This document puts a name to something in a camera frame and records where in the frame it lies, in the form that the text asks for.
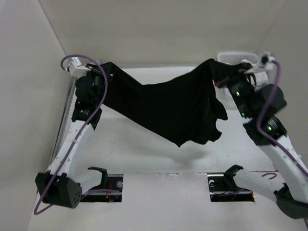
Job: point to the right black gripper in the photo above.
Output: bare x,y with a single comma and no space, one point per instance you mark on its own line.
222,82

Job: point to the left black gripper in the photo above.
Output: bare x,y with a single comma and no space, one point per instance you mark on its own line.
95,70

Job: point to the black tank top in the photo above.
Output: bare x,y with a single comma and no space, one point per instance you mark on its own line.
183,109

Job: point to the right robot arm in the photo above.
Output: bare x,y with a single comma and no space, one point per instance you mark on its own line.
260,103

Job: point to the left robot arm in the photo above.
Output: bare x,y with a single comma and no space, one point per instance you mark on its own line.
59,185

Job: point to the white plastic basket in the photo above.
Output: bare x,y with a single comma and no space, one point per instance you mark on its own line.
233,58

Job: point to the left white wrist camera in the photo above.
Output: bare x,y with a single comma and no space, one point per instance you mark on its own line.
76,69

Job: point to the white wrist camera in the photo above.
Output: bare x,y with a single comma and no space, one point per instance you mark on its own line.
265,64
76,69

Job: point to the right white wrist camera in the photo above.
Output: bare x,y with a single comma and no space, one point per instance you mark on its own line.
265,64

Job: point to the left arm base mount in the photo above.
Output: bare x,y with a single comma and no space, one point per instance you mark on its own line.
106,185

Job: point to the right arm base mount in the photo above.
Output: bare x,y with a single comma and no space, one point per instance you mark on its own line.
222,187

